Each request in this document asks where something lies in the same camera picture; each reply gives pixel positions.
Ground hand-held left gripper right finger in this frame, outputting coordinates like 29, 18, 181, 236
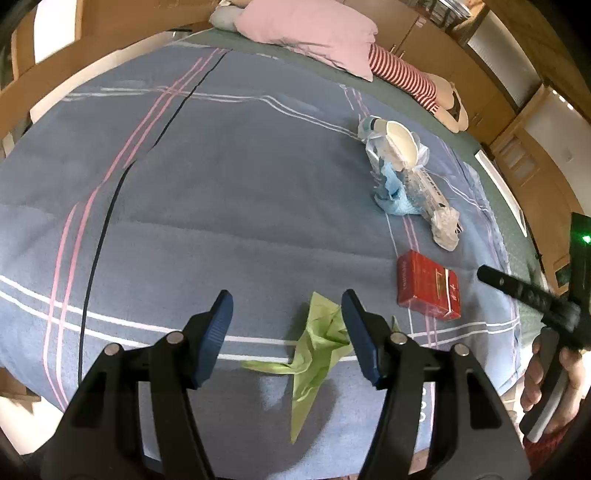
342, 289, 532, 480

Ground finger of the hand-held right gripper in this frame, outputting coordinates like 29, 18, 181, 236
477, 264, 580, 352

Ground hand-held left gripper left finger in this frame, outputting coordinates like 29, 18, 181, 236
41, 290, 234, 480

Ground green wrapper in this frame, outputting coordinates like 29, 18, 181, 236
240, 291, 402, 445

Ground red cigarette box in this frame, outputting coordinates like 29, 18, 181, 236
397, 250, 462, 320

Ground long clear plastic packaging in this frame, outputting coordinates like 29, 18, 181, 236
404, 164, 452, 220

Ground blue disposable glove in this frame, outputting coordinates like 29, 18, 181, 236
373, 161, 423, 217

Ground white paper cup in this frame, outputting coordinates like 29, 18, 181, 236
385, 121, 419, 167

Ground clear plastic bag with trash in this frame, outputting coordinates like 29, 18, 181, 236
358, 115, 428, 169

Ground person's right forearm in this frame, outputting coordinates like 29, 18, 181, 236
524, 422, 578, 480

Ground person's right hand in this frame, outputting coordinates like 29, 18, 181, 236
522, 333, 586, 432

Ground green patterned bed mat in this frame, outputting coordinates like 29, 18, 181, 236
182, 25, 543, 278

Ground white flat board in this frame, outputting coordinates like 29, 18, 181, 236
475, 150, 528, 237

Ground blue plaid blanket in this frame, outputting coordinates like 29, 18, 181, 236
0, 41, 527, 467

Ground striped plush doll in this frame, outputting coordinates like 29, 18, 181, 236
369, 44, 469, 134

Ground frosted glass cabinet panel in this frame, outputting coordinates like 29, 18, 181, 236
466, 10, 542, 107

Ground stack of papers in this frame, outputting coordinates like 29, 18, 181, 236
416, 0, 468, 14

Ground pink pillow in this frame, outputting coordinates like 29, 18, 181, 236
235, 0, 378, 83

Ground grey plush cushion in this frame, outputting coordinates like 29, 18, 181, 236
209, 2, 250, 33

